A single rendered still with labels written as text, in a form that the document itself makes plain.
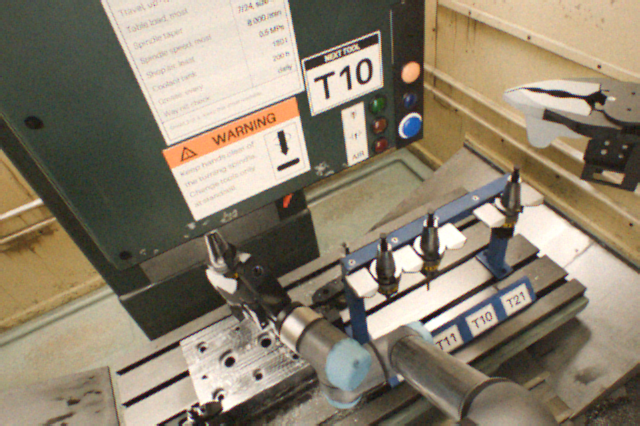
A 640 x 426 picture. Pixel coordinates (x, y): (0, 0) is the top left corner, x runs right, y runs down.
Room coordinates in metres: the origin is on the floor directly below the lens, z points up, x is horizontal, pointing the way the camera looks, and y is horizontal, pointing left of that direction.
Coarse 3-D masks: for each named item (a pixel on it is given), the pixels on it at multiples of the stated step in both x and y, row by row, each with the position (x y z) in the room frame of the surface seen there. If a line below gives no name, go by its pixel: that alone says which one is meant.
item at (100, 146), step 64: (0, 0) 0.39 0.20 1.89; (64, 0) 0.40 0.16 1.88; (320, 0) 0.47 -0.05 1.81; (384, 0) 0.49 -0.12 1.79; (0, 64) 0.38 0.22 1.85; (64, 64) 0.39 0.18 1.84; (128, 64) 0.41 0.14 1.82; (384, 64) 0.49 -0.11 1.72; (64, 128) 0.38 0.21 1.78; (128, 128) 0.40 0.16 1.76; (320, 128) 0.46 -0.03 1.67; (64, 192) 0.37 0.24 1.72; (128, 192) 0.39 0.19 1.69; (128, 256) 0.37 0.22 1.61
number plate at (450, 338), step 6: (444, 330) 0.55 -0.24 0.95; (450, 330) 0.55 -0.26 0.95; (456, 330) 0.55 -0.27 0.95; (438, 336) 0.54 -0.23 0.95; (444, 336) 0.54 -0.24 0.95; (450, 336) 0.54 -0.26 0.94; (456, 336) 0.54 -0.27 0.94; (438, 342) 0.53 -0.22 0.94; (444, 342) 0.53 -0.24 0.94; (450, 342) 0.53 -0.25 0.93; (456, 342) 0.53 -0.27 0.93; (462, 342) 0.53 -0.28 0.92; (444, 348) 0.52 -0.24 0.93; (450, 348) 0.52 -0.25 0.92
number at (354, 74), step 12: (348, 60) 0.48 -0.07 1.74; (360, 60) 0.48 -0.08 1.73; (372, 60) 0.49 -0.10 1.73; (336, 72) 0.47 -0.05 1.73; (348, 72) 0.48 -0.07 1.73; (360, 72) 0.48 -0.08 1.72; (372, 72) 0.49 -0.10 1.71; (348, 84) 0.48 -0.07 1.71; (360, 84) 0.48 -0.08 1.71; (372, 84) 0.49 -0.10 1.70
